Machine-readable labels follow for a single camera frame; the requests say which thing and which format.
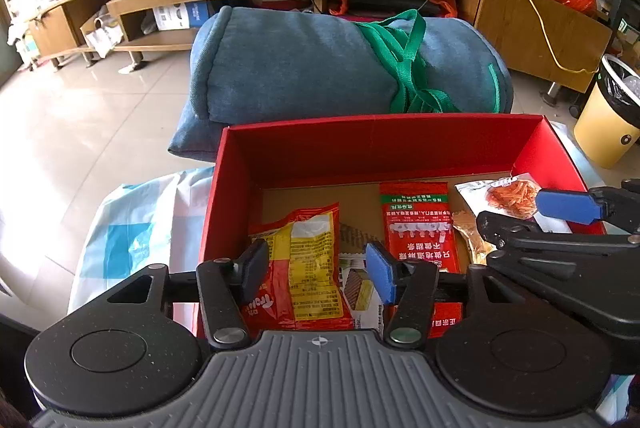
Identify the white spicy strips packet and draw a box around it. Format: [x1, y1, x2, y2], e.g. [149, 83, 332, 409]
[456, 173, 572, 233]

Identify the gold foil packet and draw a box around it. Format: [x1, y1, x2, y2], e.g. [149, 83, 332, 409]
[451, 211, 496, 272]

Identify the Kaprons wafer packet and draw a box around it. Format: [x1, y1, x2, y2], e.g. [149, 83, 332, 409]
[338, 253, 384, 335]

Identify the red green spicy packet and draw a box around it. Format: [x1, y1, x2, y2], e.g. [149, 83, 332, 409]
[380, 181, 463, 339]

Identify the yellow red Trolli packet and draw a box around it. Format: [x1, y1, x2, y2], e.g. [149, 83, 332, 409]
[242, 203, 354, 336]

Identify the yellow trash bin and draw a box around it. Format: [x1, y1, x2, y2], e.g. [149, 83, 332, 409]
[574, 55, 640, 168]

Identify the blue checkered tablecloth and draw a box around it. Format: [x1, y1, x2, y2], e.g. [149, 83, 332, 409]
[67, 119, 640, 424]

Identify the red cardboard box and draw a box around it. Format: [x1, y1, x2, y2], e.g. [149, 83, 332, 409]
[195, 112, 606, 340]

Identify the rolled blue blanket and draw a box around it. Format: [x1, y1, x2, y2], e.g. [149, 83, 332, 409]
[168, 6, 513, 162]

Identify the white blue carton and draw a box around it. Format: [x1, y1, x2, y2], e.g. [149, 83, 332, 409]
[153, 0, 212, 31]

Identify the white paper bag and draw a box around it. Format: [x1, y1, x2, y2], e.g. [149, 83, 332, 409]
[80, 5, 124, 59]

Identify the green strap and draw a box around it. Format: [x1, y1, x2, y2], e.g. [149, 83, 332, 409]
[354, 9, 502, 114]

